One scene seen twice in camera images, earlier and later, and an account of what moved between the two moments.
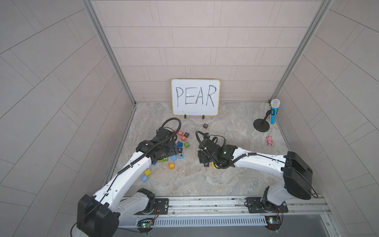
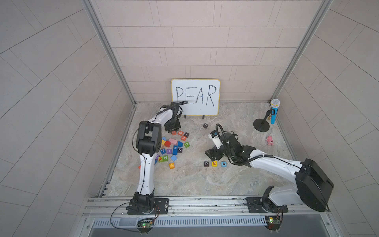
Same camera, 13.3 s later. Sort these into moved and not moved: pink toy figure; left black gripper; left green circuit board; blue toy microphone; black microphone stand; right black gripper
Moved: left black gripper; right black gripper
Not moved: pink toy figure; blue toy microphone; left green circuit board; black microphone stand
